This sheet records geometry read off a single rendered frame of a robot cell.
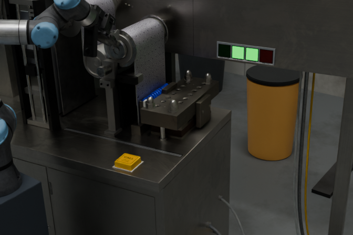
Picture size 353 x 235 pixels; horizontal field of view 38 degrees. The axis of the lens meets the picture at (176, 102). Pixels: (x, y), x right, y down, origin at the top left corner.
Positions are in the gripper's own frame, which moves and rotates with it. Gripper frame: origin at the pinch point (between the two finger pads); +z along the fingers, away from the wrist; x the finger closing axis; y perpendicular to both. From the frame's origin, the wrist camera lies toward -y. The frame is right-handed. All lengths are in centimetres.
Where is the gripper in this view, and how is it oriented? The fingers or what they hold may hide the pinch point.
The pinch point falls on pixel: (113, 46)
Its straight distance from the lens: 196.6
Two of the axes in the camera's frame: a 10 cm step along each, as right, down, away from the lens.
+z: 3.7, 3.1, 8.8
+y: 2.8, -9.4, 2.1
